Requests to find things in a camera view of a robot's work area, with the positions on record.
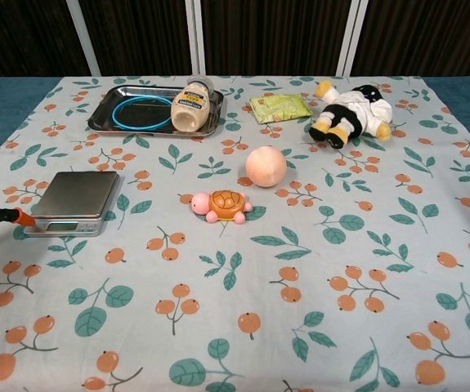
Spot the dark folding screen panel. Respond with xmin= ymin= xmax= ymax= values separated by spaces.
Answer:
xmin=193 ymin=0 xmax=360 ymax=78
xmin=73 ymin=0 xmax=201 ymax=78
xmin=340 ymin=0 xmax=470 ymax=78
xmin=0 ymin=0 xmax=99 ymax=78

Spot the mayonnaise squeeze bottle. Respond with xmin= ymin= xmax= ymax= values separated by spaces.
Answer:
xmin=170 ymin=75 xmax=214 ymax=134

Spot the stainless steel tray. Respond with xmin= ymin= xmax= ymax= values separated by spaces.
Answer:
xmin=86 ymin=84 xmax=226 ymax=138

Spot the black white plush toy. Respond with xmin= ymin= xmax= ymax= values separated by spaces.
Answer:
xmin=308 ymin=79 xmax=394 ymax=150

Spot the silver digital kitchen scale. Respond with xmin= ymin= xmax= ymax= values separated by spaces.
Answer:
xmin=24 ymin=171 xmax=121 ymax=237

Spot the peach coloured ball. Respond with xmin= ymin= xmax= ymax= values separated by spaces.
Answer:
xmin=245 ymin=145 xmax=288 ymax=189

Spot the blue rubber ring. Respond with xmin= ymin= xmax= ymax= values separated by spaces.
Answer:
xmin=110 ymin=94 xmax=178 ymax=131

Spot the floral print tablecloth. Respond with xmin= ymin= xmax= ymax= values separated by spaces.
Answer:
xmin=0 ymin=75 xmax=470 ymax=392

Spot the green snack packet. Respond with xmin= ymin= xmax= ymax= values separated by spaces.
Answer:
xmin=248 ymin=93 xmax=312 ymax=125

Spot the pink orange toy turtle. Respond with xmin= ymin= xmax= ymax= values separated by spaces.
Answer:
xmin=190 ymin=189 xmax=254 ymax=225

